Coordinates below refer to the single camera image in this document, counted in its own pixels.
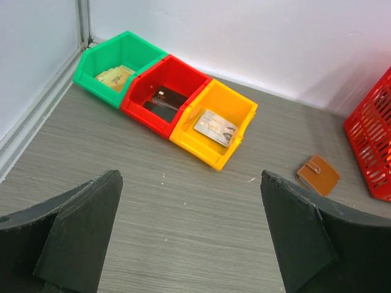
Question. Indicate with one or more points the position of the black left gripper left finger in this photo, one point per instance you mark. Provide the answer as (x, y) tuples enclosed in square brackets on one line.
[(60, 245)]

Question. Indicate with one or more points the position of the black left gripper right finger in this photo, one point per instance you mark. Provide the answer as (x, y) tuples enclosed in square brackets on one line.
[(322, 245)]

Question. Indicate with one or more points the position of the brown leather card holder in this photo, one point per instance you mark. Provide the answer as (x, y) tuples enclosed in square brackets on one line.
[(318, 176)]

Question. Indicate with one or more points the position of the silver card in yellow bin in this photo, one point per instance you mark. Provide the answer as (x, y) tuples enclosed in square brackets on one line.
[(216, 128)]

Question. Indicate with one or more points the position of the gold cards in green bin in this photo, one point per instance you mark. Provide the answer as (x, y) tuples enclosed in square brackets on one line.
[(115, 78)]

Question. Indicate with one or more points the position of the black cards in red bin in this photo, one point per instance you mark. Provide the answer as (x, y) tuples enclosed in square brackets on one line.
[(165, 103)]

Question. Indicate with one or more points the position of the red shopping basket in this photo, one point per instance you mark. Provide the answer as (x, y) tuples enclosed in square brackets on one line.
[(368, 132)]

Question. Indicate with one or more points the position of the yellow plastic bin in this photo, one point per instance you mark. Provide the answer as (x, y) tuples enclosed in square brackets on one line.
[(225, 102)]

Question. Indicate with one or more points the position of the red plastic bin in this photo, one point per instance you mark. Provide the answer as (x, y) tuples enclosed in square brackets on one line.
[(169, 72)]

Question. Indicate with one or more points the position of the green plastic bin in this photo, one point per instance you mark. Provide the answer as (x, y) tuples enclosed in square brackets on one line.
[(107, 69)]

